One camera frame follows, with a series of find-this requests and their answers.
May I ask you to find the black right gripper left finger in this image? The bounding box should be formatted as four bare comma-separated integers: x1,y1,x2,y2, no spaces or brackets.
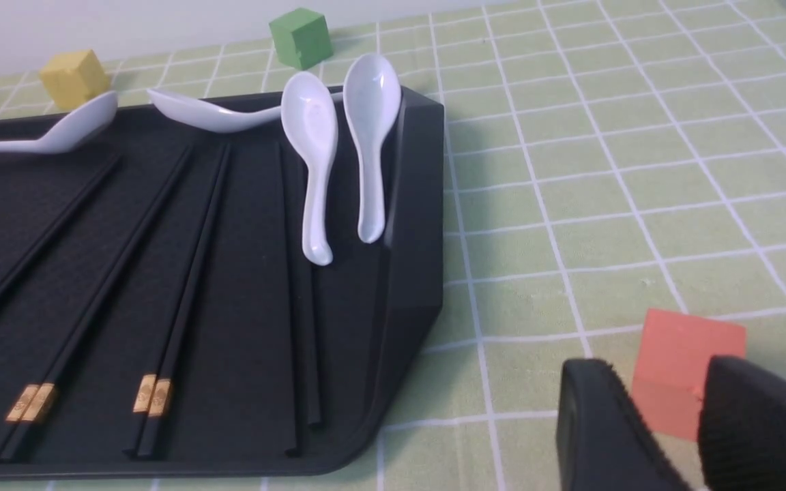
556,359,690,490

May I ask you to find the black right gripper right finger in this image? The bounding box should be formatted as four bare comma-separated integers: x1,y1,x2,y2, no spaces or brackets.
697,355,786,490

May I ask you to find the orange-red cube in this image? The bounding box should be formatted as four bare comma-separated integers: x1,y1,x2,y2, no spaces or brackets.
631,308,746,442

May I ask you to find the green checkered tablecloth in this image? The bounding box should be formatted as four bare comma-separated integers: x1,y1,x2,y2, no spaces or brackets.
0,1,786,490

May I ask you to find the white ceramic spoon rightmost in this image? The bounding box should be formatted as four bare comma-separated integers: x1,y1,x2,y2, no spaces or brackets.
343,53,402,243

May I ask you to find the black chopstick gold band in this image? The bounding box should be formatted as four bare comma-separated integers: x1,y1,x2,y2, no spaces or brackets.
123,144,231,460
0,144,193,462
123,144,230,460
0,146,192,462

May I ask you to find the black plastic tray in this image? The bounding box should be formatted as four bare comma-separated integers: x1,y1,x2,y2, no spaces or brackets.
0,88,446,479

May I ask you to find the green cube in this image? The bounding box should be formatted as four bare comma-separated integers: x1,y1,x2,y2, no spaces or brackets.
269,8,334,70

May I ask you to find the white ceramic spoon lying middle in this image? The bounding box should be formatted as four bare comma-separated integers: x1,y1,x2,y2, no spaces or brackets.
147,87,344,134

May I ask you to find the white ceramic spoon left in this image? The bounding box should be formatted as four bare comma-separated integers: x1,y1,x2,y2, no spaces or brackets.
0,91,118,155

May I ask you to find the yellow cube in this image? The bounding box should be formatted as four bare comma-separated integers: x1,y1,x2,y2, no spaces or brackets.
38,49,111,111

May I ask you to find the black chopstick far left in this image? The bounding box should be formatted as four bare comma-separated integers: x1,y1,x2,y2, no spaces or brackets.
0,149,122,299

